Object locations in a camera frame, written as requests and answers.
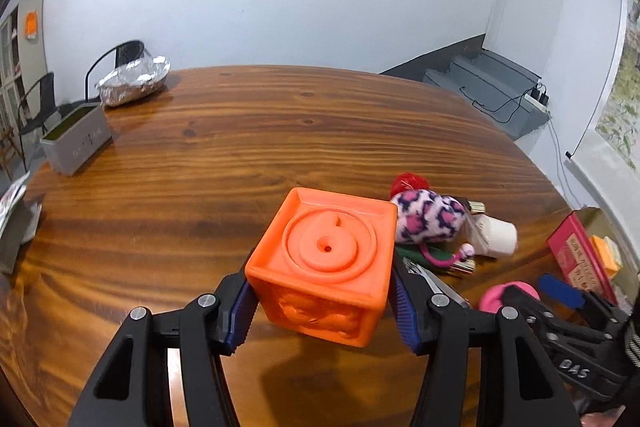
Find green packet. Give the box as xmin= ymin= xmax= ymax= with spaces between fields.
xmin=395 ymin=244 xmax=461 ymax=273

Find orange wall fixture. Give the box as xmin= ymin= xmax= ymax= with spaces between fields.
xmin=22 ymin=9 xmax=41 ymax=40

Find white cable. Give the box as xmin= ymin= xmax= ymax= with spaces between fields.
xmin=547 ymin=112 xmax=576 ymax=208

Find grey rectangular box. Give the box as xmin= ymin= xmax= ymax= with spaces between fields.
xmin=40 ymin=103 xmax=113 ymax=176

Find pink knotted toy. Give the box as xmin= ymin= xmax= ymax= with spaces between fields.
xmin=477 ymin=281 xmax=541 ymax=314

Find foil wrapped bundle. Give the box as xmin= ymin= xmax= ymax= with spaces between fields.
xmin=95 ymin=55 xmax=172 ymax=108

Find white lattice window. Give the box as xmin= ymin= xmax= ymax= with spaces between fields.
xmin=0 ymin=14 xmax=26 ymax=180

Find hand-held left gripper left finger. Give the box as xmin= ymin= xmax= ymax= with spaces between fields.
xmin=67 ymin=274 xmax=261 ymax=427

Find orange rubber cube toy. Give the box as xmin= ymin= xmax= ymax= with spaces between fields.
xmin=245 ymin=187 xmax=399 ymax=349

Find pale orange foam block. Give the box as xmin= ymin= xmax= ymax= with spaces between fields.
xmin=590 ymin=234 xmax=623 ymax=275

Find red pom-pom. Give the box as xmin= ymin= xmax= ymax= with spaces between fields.
xmin=390 ymin=173 xmax=431 ymax=200

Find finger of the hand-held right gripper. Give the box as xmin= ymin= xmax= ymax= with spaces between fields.
xmin=537 ymin=273 xmax=627 ymax=333
xmin=501 ymin=285 xmax=608 ymax=350

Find grey steps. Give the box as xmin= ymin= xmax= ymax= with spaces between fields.
xmin=424 ymin=48 xmax=551 ymax=138

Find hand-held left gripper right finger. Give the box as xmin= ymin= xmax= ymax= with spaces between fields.
xmin=389 ymin=264 xmax=583 ymax=427

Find landscape wall scroll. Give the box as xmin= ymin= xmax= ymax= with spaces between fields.
xmin=565 ymin=0 xmax=640 ymax=218

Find black cable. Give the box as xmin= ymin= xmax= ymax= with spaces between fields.
xmin=459 ymin=82 xmax=541 ymax=124

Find pink-rimmed metal tin container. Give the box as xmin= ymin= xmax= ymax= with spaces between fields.
xmin=546 ymin=207 xmax=628 ymax=305

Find silver foil packet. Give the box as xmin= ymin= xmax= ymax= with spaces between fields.
xmin=0 ymin=179 xmax=28 ymax=240

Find grey wall panel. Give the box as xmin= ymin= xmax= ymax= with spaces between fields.
xmin=17 ymin=0 xmax=48 ymax=75

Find pink leopard plush mouse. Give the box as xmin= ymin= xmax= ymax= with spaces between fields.
xmin=390 ymin=188 xmax=475 ymax=270

